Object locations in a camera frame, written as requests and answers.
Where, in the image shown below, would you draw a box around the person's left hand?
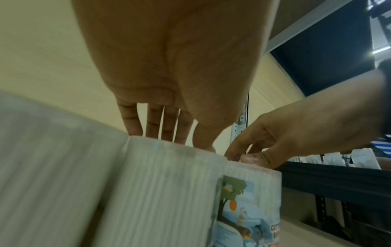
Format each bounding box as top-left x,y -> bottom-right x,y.
71,0 -> 280,153

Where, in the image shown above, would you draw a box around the ceiling light tube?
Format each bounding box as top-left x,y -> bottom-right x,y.
366,0 -> 391,11
371,45 -> 391,55

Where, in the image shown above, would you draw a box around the person's right hand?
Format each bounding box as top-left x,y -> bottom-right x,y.
224,68 -> 387,170

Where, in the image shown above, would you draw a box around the row of purple labelled packets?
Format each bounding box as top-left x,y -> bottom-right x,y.
288,147 -> 382,170

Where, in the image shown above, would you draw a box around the grey metal shelf wooden boards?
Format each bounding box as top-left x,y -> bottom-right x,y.
0,0 -> 367,247

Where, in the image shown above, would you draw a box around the row of white jars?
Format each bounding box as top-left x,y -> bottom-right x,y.
0,90 -> 132,247

